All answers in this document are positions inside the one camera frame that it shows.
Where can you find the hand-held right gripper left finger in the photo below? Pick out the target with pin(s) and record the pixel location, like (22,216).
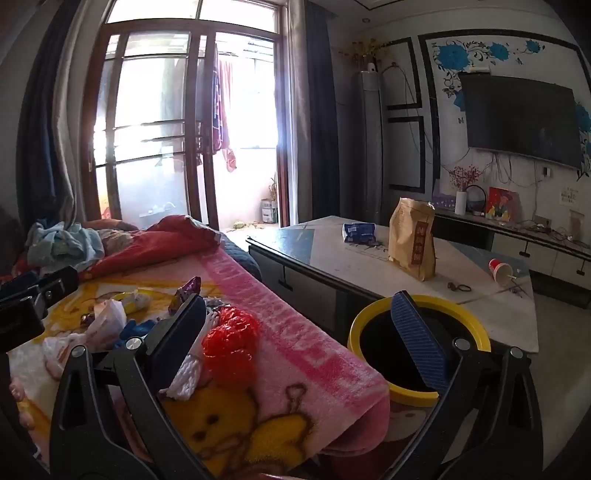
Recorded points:
(182,332)

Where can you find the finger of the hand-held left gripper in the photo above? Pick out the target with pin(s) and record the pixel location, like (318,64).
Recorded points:
(51,284)

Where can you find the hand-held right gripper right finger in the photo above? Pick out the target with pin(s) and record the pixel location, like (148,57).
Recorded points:
(420,341)

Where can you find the purple snack wrapper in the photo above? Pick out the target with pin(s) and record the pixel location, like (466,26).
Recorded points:
(184,290)

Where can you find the red plastic bag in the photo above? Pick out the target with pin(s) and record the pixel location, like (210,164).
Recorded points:
(231,341)

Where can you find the white foam net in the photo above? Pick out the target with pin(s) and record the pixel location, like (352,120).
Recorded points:
(184,383)

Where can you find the yellow snack wrapper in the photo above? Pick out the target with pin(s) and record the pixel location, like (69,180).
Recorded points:
(134,302)

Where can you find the yellow round bin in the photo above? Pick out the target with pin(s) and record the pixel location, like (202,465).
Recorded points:
(356,325)

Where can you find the light blue cloth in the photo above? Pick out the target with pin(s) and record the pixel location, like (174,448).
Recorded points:
(69,244)

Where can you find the blue glove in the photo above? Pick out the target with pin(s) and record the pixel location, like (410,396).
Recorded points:
(136,328)

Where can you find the white plastic bag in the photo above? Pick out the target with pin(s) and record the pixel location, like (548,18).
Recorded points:
(108,318)

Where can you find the red quilt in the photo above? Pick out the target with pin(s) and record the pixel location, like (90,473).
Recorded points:
(161,244)

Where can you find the dark quilted sofa cover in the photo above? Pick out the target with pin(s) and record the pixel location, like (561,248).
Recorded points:
(244,258)

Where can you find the marble top coffee table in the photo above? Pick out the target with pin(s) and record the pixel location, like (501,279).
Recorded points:
(351,267)

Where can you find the brown paper bag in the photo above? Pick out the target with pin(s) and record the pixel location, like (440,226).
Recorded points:
(411,240)

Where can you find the red paper cup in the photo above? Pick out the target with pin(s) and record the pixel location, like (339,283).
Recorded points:
(499,270)

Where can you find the pink printed blanket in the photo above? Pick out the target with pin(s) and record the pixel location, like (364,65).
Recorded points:
(295,332)

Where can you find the blue packet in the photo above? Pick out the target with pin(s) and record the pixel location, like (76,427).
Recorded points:
(360,233)

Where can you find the low television cabinet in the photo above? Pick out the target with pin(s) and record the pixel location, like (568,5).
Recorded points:
(508,240)

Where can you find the white vase with red flowers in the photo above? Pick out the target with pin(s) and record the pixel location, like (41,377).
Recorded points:
(460,203)

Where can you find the grey blue curtain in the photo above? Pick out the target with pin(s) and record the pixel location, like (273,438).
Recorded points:
(51,138)

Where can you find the paint bucket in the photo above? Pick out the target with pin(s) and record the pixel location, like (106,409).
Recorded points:
(268,211)

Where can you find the red picture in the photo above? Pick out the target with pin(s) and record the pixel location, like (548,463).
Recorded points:
(503,203)

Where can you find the small tan packet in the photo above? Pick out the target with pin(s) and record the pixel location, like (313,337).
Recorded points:
(576,224)

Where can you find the grey standing air conditioner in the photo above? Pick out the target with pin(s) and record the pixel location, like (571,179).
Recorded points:
(368,147)

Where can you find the hanging clothes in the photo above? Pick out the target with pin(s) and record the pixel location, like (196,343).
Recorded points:
(224,106)

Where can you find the dark blue curtain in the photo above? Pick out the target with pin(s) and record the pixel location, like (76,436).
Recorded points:
(321,115)

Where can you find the yellow artificial flowers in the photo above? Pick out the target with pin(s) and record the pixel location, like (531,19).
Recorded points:
(369,48)

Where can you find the brown glass door frame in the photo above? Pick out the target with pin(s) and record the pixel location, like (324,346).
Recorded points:
(207,184)

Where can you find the white paper wall note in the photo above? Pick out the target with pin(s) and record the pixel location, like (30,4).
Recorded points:
(569,194)

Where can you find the wall socket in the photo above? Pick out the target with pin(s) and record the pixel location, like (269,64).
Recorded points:
(547,171)

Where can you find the wall mounted television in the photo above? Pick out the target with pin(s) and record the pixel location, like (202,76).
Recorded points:
(521,115)

